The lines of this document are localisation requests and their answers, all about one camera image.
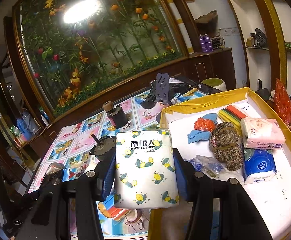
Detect small black motor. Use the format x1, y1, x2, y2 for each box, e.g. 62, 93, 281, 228
103, 101, 128, 129

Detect tall red plastic bag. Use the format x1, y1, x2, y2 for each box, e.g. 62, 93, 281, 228
274, 78, 291, 125

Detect black device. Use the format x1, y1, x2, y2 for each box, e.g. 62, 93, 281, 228
141, 79, 198, 109

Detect yellow-edged white box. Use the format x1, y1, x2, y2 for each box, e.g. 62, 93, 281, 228
148, 87, 291, 240

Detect dark wooden cabinet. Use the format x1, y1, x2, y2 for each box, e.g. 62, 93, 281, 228
185, 47, 237, 90

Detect black cables on shelf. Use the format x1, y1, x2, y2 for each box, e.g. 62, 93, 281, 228
250, 28, 268, 47

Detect lemon print tissue pack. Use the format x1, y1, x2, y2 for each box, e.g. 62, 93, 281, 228
113, 129, 180, 208

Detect blue flowered tissue pack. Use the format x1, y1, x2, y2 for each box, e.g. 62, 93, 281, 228
243, 148, 277, 185

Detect printed tablecloth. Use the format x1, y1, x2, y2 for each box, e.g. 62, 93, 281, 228
28, 90, 206, 240

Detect purple phone stand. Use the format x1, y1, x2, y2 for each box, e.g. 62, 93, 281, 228
156, 72, 170, 103

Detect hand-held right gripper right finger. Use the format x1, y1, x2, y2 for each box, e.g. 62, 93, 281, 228
172, 147, 273, 240

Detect blue soft cloth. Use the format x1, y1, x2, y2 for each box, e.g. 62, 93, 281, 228
202, 112, 219, 123

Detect flower display glass case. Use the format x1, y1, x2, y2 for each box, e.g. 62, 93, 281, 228
12, 0, 189, 118

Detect blue plastic jug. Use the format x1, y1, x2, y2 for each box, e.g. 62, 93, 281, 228
17, 112, 35, 140

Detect dark wooden ornament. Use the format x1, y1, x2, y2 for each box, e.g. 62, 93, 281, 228
194, 10, 218, 32

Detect clear bag with blue print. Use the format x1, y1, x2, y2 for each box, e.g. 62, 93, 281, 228
185, 154, 226, 179

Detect black cylindrical motor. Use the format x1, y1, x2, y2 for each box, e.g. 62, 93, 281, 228
89, 134, 117, 162

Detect blue terry towel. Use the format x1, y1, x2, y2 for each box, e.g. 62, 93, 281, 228
187, 129, 212, 144

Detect pack of coloured strips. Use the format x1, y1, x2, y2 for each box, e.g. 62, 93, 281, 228
217, 104, 249, 135

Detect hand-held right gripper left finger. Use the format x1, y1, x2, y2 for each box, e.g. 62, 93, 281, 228
23, 160, 117, 240

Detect purple spray can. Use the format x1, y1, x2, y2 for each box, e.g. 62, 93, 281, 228
204, 33, 213, 53
198, 34, 206, 53

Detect pink tissue pack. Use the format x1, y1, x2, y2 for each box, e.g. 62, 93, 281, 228
240, 117, 286, 150

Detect brown knitted slippers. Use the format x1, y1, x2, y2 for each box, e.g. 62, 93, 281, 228
209, 122, 244, 172

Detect white rolled poster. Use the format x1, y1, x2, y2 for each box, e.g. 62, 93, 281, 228
167, 0, 194, 55

